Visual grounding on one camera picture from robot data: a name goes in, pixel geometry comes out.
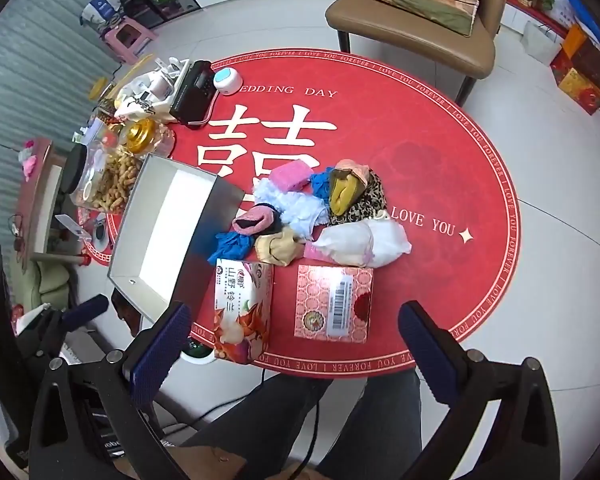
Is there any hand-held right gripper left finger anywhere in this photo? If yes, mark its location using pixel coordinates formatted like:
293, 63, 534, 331
28, 301, 193, 480

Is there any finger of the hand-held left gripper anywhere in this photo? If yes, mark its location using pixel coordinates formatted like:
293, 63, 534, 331
40, 294, 112, 357

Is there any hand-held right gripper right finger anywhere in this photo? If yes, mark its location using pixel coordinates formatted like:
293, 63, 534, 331
397, 301, 576, 480

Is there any grey cardboard box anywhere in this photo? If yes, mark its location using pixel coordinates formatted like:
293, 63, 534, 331
106, 154, 246, 331

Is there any blue plastic shoe cover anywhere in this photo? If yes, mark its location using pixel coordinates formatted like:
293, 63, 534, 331
310, 167, 338, 201
207, 230, 256, 265

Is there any white cloth pouch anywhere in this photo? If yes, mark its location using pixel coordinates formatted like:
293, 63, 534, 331
305, 217, 412, 268

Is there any leopard print cloth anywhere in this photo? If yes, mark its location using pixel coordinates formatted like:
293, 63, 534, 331
327, 167, 388, 226

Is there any mustard yellow knitted sock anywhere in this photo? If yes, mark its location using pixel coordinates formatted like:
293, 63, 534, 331
329, 172, 366, 216

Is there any pink knitted sock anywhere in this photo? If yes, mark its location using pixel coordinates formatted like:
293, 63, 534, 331
336, 159, 371, 183

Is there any pink sponge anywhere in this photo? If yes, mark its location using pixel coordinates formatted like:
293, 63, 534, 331
270, 160, 322, 193

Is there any person's right leg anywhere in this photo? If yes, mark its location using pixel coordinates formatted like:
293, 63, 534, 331
315, 370, 423, 480

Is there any person's leg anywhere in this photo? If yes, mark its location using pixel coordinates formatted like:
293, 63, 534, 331
180, 375, 331, 480
315, 370, 423, 480

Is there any floral white tissue pack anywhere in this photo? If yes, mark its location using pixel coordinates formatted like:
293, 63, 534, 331
212, 258, 275, 365

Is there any wooden side table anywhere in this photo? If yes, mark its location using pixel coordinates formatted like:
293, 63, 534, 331
17, 137, 66, 271

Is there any red patterned tissue pack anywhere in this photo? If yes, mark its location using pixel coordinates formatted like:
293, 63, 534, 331
294, 264, 375, 345

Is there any person's left leg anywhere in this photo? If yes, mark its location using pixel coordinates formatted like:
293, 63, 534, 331
180, 375, 331, 480

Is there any clear peanut jar black lid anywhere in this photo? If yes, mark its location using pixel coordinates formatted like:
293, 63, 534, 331
60, 145, 146, 213

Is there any beige sock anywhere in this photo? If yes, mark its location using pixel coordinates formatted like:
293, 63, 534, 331
254, 227, 306, 266

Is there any black and pink sock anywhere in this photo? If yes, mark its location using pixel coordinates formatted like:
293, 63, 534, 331
232, 203, 283, 236

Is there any pink plush flower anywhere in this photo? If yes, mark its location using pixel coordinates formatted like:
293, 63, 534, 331
20, 140, 42, 181

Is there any clear jar gold lid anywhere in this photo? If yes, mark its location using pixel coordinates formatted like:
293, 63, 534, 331
125, 119, 176, 158

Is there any white plastic items pile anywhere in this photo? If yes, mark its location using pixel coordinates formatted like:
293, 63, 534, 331
115, 57, 191, 116

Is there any red round printed table mat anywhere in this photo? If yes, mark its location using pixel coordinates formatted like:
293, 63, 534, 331
82, 49, 523, 378

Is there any black radio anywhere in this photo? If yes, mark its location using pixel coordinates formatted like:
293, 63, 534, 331
170, 60, 216, 128

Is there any white round device blue top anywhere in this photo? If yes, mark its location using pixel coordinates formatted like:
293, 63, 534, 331
212, 66, 242, 95

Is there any pink plastic stool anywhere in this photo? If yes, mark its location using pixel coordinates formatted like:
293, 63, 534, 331
102, 16, 158, 63

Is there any white and blue sack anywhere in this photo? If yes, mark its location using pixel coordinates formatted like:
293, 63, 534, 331
80, 0, 126, 28

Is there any red and yellow gift box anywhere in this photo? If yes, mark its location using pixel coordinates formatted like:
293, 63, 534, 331
557, 67, 600, 113

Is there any brown padded chair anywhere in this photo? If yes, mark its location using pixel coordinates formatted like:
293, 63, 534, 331
326, 0, 511, 106

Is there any white paper bag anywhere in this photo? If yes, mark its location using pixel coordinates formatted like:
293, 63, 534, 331
522, 20, 561, 63

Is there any dark brown gift box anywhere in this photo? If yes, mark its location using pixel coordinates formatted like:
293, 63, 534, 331
570, 40, 600, 91

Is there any orange gift box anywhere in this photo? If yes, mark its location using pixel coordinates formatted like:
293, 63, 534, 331
562, 25, 588, 61

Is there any black cable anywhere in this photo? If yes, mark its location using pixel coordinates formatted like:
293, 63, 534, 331
170, 367, 323, 480

